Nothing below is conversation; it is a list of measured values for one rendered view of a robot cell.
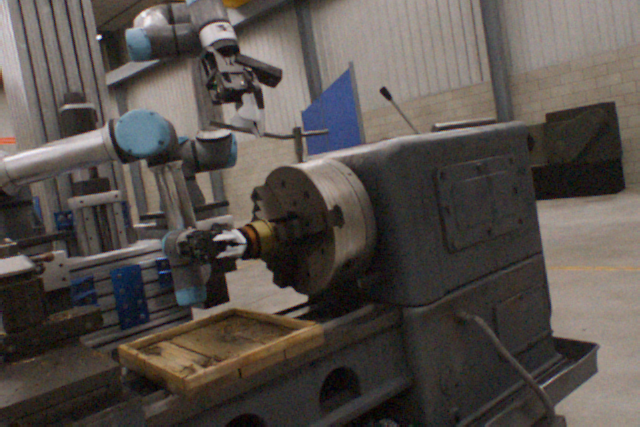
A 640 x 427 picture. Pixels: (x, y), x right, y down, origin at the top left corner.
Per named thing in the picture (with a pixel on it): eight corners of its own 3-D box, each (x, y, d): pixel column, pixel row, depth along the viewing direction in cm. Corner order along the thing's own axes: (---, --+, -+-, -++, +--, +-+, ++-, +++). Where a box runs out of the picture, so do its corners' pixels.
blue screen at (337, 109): (301, 236, 1016) (280, 113, 1004) (342, 228, 1029) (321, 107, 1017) (351, 270, 610) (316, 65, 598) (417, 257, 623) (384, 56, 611)
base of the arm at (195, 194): (152, 212, 179) (147, 183, 179) (193, 204, 189) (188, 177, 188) (171, 210, 168) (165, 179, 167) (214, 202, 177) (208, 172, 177)
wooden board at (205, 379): (238, 321, 137) (235, 305, 137) (326, 342, 108) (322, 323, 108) (120, 363, 118) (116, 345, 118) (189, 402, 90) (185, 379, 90)
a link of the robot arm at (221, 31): (224, 43, 121) (239, 21, 115) (231, 61, 120) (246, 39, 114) (194, 43, 117) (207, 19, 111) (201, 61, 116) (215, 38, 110)
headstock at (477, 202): (427, 247, 194) (410, 141, 192) (554, 250, 157) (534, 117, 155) (297, 292, 158) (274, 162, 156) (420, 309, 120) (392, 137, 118)
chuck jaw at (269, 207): (292, 224, 132) (270, 190, 137) (299, 211, 129) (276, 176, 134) (255, 234, 125) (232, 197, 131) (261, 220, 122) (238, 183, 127)
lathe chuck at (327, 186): (291, 274, 147) (278, 161, 143) (372, 295, 122) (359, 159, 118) (264, 283, 141) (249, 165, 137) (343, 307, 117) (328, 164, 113)
